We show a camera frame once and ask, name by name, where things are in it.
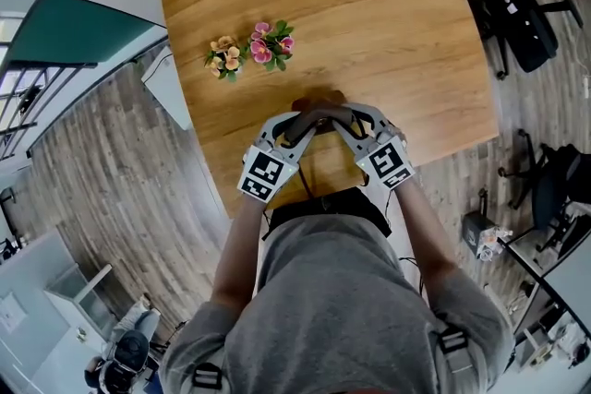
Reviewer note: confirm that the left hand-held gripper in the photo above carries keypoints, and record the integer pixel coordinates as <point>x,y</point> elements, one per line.
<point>263,173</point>

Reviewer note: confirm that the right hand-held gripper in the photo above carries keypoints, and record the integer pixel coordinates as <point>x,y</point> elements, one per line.
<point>385,161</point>

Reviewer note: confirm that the person's left forearm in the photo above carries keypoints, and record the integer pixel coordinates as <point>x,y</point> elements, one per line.
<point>237,254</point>

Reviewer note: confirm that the person's right forearm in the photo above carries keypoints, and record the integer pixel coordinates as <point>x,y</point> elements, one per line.
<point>422,235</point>

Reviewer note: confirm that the pink flower pot plant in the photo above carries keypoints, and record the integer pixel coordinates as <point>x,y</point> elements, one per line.
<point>270,44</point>

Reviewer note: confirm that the orange flower pot plant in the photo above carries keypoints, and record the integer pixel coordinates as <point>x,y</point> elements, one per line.
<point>226,59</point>

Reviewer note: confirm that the wooden table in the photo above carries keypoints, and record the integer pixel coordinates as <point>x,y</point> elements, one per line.
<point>346,14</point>

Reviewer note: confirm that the black cardboard box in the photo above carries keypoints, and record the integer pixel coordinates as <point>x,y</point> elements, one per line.
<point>478,231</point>

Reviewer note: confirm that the clear plastic container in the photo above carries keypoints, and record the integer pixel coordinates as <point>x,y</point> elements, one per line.
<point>490,247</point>

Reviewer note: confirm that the person's grey shirt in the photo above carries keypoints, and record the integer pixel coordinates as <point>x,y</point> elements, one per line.
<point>332,314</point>

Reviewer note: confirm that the black office chair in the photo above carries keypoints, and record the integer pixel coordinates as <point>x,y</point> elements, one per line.
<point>549,194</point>
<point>517,9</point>

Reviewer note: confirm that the green partition panel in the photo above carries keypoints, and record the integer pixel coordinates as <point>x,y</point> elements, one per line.
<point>69,32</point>

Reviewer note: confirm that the dark-edged white desk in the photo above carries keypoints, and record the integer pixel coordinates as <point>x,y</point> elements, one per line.
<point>561,281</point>

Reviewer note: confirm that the black metal railing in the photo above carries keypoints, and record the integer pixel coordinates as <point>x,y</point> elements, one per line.
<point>27,101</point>

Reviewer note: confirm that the white glass-door cabinet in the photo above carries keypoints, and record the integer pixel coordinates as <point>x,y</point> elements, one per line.
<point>76,300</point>

